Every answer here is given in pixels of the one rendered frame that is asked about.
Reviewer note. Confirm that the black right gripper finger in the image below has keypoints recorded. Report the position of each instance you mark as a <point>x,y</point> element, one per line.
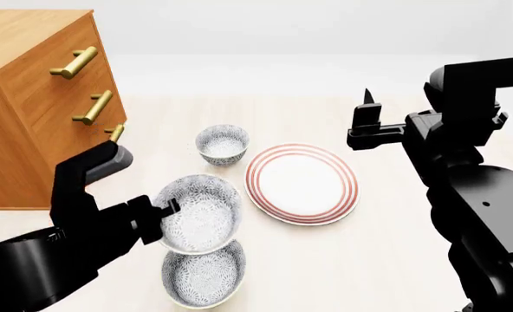
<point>367,113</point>

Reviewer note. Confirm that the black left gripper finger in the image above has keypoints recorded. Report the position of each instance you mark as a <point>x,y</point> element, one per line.
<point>171,208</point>

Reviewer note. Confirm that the wide patterned grey bowl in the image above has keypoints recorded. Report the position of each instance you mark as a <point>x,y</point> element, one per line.
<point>204,279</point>
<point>204,221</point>

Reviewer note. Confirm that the small patterned grey bowl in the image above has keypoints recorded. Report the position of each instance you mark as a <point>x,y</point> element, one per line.
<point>222,146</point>

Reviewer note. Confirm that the white plate with red rings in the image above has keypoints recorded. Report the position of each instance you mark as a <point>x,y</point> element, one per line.
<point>302,183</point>

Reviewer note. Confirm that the wooden drawer front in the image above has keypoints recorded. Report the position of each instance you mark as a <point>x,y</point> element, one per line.
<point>31,81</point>
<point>53,110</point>
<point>74,136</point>

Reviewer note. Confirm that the wooden drawer cabinet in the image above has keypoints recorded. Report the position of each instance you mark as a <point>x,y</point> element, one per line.
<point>9,146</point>

